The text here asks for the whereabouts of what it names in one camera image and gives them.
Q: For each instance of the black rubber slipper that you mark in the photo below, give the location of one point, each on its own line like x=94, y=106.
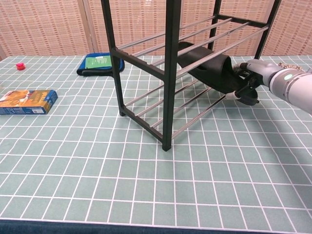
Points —
x=215, y=73

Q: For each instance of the bamboo folding screen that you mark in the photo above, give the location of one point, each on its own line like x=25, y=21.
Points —
x=48, y=24

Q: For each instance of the green booklet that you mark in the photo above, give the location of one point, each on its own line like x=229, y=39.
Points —
x=97, y=61

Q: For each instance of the blue and orange carton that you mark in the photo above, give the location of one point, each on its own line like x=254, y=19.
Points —
x=24, y=102

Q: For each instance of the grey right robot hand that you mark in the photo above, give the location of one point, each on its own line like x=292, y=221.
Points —
x=258, y=70

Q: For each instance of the small red cap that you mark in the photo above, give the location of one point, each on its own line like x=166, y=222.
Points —
x=20, y=66

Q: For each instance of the green checked tablecloth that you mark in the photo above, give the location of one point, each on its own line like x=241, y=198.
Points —
x=97, y=170

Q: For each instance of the blue green pouch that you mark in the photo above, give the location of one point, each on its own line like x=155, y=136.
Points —
x=97, y=71

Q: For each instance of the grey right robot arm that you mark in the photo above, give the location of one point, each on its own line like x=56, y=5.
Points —
x=297, y=85

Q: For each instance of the black metal shoe rack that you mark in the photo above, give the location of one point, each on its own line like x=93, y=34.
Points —
x=170, y=73

